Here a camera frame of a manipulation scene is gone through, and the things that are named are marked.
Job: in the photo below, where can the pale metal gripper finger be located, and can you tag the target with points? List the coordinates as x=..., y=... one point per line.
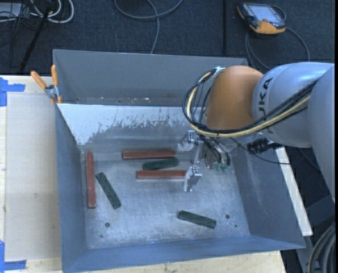
x=192, y=179
x=189, y=144

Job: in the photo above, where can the grey metal bin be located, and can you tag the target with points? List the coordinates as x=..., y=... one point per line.
x=157, y=209

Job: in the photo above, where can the pale wood flat board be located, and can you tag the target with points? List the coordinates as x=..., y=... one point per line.
x=29, y=166

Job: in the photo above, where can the red-brown flat block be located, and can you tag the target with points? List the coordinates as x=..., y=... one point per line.
x=149, y=154
x=91, y=181
x=160, y=174

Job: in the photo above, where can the black cylinder on white bracket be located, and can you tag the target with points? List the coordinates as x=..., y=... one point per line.
x=259, y=145

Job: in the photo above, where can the dark green flat block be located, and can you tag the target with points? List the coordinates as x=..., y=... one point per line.
x=197, y=219
x=160, y=163
x=108, y=190

